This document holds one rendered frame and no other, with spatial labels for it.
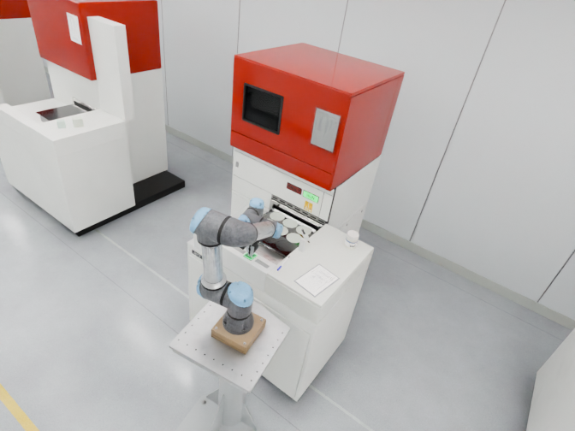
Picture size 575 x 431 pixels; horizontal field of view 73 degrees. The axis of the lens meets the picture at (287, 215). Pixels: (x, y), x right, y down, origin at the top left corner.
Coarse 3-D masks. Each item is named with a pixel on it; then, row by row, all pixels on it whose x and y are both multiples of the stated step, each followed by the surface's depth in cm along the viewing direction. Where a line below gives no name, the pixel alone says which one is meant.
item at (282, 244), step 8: (264, 216) 259; (288, 216) 262; (304, 224) 258; (288, 232) 249; (296, 232) 250; (312, 232) 252; (264, 240) 239; (272, 240) 240; (280, 240) 241; (280, 248) 235; (288, 248) 236
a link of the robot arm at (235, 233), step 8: (224, 224) 147; (232, 224) 148; (240, 224) 150; (248, 224) 154; (256, 224) 165; (264, 224) 173; (272, 224) 182; (280, 224) 187; (224, 232) 147; (232, 232) 147; (240, 232) 148; (248, 232) 151; (256, 232) 156; (264, 232) 169; (272, 232) 181; (280, 232) 186; (224, 240) 148; (232, 240) 148; (240, 240) 149; (248, 240) 152
